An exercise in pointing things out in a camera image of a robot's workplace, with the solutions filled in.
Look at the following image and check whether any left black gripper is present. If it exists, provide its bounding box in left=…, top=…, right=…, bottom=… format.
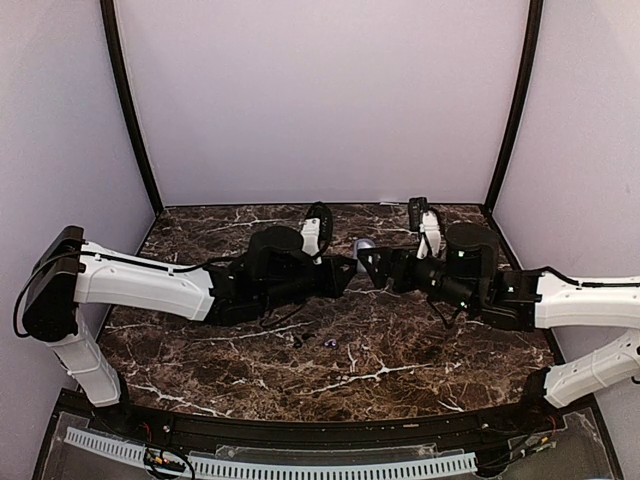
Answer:
left=260, top=252, right=360, bottom=312

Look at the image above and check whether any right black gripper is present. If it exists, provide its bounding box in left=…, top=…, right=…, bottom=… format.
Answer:
left=358, top=243, right=480, bottom=314

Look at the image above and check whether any purple earbud charging case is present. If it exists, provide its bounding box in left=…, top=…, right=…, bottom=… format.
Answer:
left=353, top=238, right=376, bottom=259

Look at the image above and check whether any black wireless earbud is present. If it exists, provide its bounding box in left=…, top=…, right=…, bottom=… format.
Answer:
left=293, top=332, right=315, bottom=349

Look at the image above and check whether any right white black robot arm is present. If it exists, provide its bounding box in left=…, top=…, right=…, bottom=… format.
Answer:
left=357, top=223, right=639, bottom=434

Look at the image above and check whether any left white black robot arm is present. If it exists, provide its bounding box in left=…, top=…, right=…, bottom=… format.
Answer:
left=13, top=226, right=357, bottom=436

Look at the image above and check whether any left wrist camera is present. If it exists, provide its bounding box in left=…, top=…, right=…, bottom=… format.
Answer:
left=300, top=202, right=333, bottom=265

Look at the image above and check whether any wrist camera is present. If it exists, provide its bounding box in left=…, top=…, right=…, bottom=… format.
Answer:
left=300, top=202, right=333, bottom=265
left=408, top=197, right=444, bottom=259

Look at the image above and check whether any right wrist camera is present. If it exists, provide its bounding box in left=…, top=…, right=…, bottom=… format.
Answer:
left=408, top=197, right=444, bottom=259

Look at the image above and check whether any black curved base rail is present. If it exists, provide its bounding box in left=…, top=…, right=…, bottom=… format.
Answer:
left=59, top=389, right=566, bottom=451

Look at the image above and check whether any white slotted cable duct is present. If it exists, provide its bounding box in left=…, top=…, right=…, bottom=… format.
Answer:
left=64, top=427, right=478, bottom=479

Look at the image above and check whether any right black frame post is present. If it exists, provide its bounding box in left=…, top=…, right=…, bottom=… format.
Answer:
left=483, top=0, right=544, bottom=217

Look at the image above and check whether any black frame post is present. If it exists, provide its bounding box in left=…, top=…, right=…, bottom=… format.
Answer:
left=483, top=0, right=544, bottom=217
left=99, top=0, right=164, bottom=216

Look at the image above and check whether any left black frame post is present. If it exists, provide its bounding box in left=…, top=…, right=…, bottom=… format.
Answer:
left=99, top=0, right=164, bottom=216

